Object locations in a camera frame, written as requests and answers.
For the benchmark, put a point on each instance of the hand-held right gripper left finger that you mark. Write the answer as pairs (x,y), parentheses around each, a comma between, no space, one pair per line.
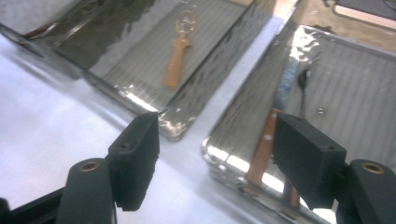
(135,155)

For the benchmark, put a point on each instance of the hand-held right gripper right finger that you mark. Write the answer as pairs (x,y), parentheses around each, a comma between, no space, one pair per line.
(306,158)

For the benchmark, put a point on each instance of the transparent grey plastic bin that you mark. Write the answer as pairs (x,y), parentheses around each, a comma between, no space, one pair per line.
(211,46)
(351,93)
(46,59)

